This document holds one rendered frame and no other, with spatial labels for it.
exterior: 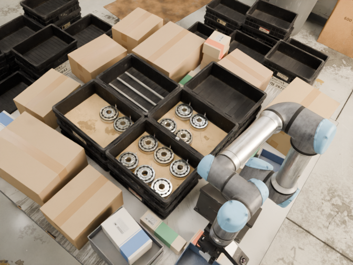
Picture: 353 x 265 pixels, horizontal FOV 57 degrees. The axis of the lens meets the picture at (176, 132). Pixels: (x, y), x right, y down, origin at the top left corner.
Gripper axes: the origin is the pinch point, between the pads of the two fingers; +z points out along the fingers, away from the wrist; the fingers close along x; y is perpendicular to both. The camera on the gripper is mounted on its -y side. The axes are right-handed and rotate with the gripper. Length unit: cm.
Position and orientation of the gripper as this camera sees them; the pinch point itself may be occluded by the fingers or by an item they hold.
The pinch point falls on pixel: (213, 260)
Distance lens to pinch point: 122.7
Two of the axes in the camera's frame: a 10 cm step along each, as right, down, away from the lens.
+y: -7.9, -5.3, 3.0
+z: -1.3, 6.3, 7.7
